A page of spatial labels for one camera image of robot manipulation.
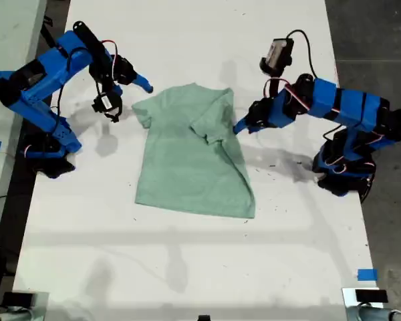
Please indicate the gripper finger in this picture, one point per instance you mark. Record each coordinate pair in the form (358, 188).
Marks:
(242, 126)
(142, 82)

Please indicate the pale green T-shirt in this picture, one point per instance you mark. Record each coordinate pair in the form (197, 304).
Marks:
(187, 167)

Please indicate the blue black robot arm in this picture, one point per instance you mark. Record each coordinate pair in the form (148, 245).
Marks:
(33, 100)
(354, 107)

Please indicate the square blue tape piece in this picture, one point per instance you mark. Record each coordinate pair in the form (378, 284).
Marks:
(367, 275)

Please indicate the small black clamp block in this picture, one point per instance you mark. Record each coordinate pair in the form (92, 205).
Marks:
(204, 318)

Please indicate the metal clamp plate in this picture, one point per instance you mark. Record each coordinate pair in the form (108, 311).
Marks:
(41, 307)
(349, 301)

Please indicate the small black box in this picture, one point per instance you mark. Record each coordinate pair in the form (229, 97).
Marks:
(17, 299)
(371, 296)

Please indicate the grey pipe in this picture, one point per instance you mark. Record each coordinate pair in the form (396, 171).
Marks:
(371, 314)
(6, 316)

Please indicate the short black camera stalk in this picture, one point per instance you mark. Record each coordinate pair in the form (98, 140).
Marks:
(274, 85)
(115, 89)

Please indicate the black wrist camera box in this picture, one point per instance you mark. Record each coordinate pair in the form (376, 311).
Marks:
(105, 103)
(277, 53)

